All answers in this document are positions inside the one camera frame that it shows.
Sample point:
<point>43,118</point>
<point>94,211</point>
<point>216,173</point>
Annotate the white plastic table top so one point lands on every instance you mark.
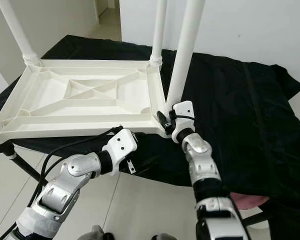
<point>40,105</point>

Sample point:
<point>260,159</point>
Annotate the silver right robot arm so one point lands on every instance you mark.
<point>205,165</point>

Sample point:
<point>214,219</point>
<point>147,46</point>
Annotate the black table cloth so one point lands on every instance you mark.
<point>250,110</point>

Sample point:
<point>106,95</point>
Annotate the grey right robot foot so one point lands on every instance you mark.
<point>164,236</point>

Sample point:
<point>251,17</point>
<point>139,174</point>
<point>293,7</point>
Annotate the pink plastic object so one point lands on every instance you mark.
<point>250,201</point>

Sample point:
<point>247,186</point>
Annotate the black metal table leg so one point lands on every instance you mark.
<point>22,166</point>
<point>255,217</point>

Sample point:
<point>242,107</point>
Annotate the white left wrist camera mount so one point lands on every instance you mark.
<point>122,145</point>

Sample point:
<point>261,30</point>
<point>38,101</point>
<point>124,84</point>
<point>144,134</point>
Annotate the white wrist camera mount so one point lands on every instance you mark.
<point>122,145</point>
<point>185,111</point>

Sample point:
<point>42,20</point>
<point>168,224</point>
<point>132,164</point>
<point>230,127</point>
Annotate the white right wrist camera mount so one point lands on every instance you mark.
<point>185,111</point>

